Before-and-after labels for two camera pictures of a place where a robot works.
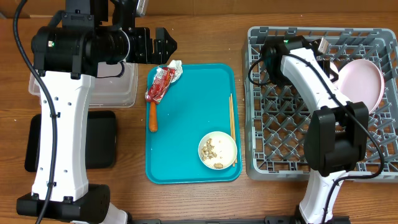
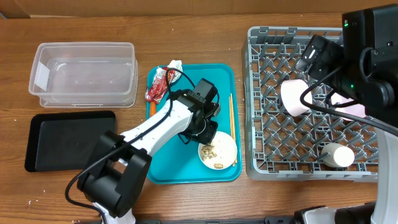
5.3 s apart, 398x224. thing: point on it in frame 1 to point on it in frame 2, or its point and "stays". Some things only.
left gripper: (161, 56) to (208, 136)
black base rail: (267, 220) stays
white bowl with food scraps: (217, 150) stays
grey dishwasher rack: (276, 114) stays
